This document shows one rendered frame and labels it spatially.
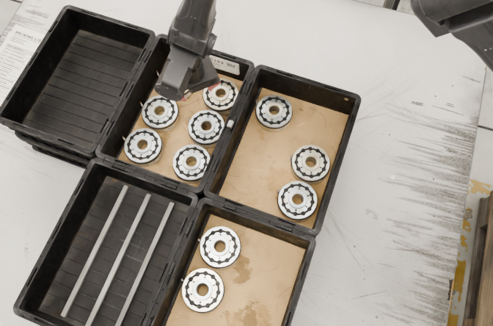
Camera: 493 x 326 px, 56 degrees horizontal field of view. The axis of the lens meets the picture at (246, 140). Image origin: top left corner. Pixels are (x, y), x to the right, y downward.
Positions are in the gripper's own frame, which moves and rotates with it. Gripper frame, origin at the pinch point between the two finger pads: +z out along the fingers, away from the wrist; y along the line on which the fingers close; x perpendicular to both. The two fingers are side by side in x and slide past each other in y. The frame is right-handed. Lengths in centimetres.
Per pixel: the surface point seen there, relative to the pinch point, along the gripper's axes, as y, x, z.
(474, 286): 80, -73, 104
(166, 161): -13.4, -3.8, 23.4
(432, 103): 70, -14, 36
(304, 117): 27.3, -7.1, 23.4
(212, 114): 3.2, 2.9, 20.4
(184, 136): -6.2, 1.2, 23.4
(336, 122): 34.5, -12.4, 23.4
